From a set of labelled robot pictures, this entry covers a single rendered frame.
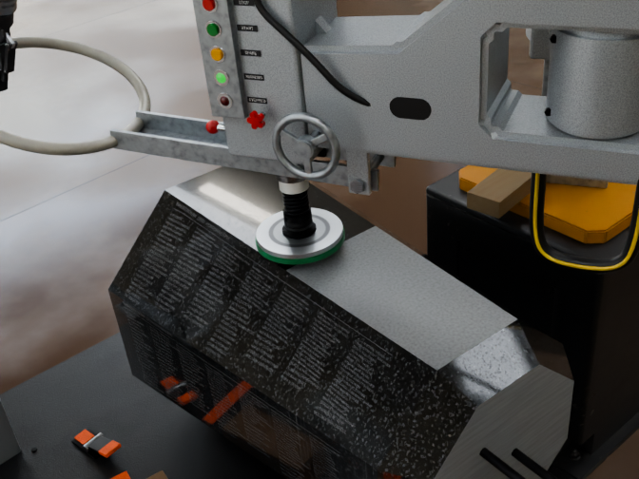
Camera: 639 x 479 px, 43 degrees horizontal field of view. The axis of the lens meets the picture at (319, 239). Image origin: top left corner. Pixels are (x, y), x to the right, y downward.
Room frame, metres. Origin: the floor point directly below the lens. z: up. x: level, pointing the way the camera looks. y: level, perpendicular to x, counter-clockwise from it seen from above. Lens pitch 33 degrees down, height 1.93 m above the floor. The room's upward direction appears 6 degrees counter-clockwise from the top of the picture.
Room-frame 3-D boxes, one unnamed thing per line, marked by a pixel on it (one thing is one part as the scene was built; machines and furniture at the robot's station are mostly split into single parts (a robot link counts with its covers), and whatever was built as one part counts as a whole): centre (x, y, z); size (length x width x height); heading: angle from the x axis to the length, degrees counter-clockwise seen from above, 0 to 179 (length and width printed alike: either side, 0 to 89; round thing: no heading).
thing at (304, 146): (1.50, -0.01, 1.20); 0.15 x 0.10 x 0.15; 63
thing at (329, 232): (1.66, 0.05, 0.87); 0.21 x 0.21 x 0.01
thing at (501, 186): (1.87, -0.51, 0.81); 0.20 x 0.10 x 0.05; 135
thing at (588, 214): (1.99, -0.74, 0.76); 0.49 x 0.49 x 0.05; 37
